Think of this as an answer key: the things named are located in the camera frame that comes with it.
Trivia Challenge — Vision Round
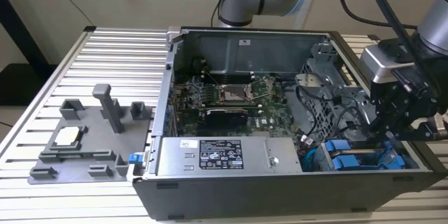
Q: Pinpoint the black disk wire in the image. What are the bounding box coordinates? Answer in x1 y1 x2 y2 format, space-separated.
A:
334 98 378 132
295 83 339 135

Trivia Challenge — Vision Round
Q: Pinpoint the hard disk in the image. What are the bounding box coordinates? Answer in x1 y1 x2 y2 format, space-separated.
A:
324 139 407 172

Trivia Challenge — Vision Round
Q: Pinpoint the metal disk bay cage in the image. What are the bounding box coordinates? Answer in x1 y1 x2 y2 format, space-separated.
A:
288 41 374 142

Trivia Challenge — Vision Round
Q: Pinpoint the black RAM slot bank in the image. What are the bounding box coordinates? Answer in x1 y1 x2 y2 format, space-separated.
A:
206 73 255 83
206 101 262 110

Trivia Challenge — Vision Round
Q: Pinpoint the green motherboard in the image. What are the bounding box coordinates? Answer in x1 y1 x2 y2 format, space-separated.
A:
174 76 306 138

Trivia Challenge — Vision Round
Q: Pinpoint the metal socket cover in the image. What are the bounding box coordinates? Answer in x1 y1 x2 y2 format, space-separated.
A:
247 74 278 99

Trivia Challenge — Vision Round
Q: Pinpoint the CPU socket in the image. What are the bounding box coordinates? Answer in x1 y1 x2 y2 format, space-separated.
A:
216 83 254 103

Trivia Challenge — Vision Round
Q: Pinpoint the silver power supply unit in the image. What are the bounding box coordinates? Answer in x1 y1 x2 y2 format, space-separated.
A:
156 136 304 177

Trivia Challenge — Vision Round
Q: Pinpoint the black graphics card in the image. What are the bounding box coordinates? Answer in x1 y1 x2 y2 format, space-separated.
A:
204 107 250 130

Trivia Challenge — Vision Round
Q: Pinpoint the thin metal locking lever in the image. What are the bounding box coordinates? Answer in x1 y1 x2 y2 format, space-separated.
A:
203 68 222 88

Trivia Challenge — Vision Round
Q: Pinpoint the open black PC case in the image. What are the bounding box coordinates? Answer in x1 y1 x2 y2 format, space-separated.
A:
131 26 448 221

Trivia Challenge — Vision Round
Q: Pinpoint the blue case latch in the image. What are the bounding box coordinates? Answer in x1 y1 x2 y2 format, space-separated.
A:
128 152 146 168

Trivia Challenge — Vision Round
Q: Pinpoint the grey parts rack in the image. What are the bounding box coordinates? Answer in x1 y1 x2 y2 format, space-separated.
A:
27 83 155 185

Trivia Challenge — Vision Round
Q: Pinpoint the silver CPU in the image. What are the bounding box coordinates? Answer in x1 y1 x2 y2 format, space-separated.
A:
52 126 86 146

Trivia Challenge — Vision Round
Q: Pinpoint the black side camera mount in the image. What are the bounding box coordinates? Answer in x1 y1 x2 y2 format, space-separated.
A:
411 115 448 141

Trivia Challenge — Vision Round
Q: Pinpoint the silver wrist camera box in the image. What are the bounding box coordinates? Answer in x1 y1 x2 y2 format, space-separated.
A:
359 42 419 84

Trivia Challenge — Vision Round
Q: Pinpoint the blue data cable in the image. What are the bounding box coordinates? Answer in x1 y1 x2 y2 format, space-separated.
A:
302 144 319 172

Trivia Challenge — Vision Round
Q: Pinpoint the black desk frame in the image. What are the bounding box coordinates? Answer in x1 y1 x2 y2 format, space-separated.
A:
0 0 59 106

